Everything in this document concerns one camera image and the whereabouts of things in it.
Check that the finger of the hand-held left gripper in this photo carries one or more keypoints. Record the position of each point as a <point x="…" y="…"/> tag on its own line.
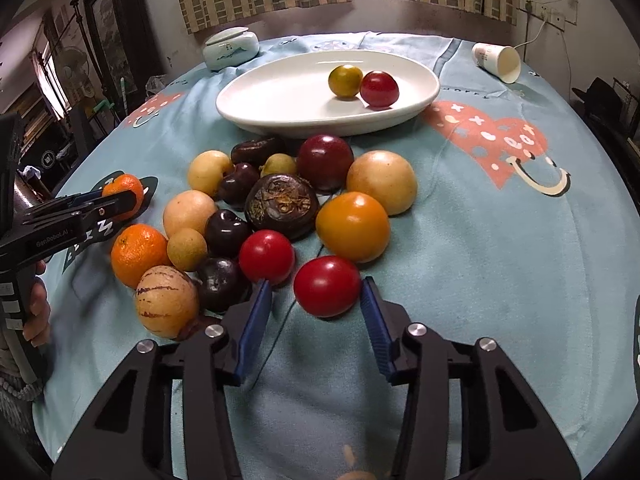
<point x="125" y="207"/>
<point x="75" y="199"/>

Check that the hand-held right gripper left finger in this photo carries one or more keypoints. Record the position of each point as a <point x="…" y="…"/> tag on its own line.
<point x="255" y="325"/>

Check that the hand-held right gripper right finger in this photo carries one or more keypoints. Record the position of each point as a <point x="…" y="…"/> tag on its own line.
<point x="377" y="330"/>

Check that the orange mandarin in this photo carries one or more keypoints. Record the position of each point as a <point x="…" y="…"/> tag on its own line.
<point x="139" y="255"/>
<point x="122" y="185"/>

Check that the dark purple plum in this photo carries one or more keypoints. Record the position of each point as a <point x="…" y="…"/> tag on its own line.
<point x="257" y="150"/>
<point x="227" y="232"/>
<point x="222" y="284"/>

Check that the tan longan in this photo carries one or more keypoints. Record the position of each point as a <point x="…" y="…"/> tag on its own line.
<point x="186" y="249"/>

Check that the striped pepino melon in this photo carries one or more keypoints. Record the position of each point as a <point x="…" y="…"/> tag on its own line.
<point x="166" y="301"/>

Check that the orange tomato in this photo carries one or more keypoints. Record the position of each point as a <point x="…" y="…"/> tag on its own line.
<point x="352" y="227"/>

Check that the small dark cherry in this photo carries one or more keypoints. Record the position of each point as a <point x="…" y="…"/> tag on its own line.
<point x="237" y="186"/>

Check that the dark brown mangosteen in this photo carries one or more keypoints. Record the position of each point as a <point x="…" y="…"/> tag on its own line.
<point x="281" y="205"/>

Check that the large yellow fruit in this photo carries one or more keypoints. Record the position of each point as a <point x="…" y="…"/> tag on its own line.
<point x="382" y="182"/>

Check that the small green-yellow fruit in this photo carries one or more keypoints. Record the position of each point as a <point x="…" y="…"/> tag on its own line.
<point x="280" y="164"/>

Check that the large dark red plum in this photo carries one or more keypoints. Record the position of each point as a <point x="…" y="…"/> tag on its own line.
<point x="325" y="162"/>

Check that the white oval plate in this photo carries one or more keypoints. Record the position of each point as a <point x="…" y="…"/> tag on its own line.
<point x="290" y="95"/>

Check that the person's left forearm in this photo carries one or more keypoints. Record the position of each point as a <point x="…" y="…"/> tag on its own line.
<point x="15" y="375"/>

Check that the person's left hand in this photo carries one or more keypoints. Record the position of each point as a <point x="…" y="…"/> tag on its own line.
<point x="39" y="305"/>

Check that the light blue printed tablecloth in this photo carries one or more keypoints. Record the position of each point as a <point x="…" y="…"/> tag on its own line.
<point x="475" y="260"/>

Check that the clear plastic bag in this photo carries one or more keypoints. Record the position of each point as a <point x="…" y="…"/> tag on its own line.
<point x="157" y="85"/>

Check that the electric fan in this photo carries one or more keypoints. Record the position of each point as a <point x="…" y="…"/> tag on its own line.
<point x="75" y="67"/>

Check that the dark framed picture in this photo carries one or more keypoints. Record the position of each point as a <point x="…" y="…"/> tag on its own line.
<point x="107" y="30"/>

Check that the pale ceramic lidded jar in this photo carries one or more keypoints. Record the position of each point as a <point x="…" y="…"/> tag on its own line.
<point x="231" y="49"/>

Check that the small red tomato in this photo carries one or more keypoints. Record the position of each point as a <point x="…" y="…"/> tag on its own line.
<point x="381" y="89"/>

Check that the yellow-green tomato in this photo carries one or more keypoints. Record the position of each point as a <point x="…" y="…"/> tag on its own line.
<point x="344" y="80"/>

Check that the white paper cup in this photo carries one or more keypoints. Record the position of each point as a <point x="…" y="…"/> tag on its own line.
<point x="497" y="61"/>

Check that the black hat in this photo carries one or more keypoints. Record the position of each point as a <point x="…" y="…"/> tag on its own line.
<point x="597" y="92"/>

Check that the white wall outlet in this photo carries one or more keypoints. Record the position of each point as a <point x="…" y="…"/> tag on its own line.
<point x="545" y="12"/>

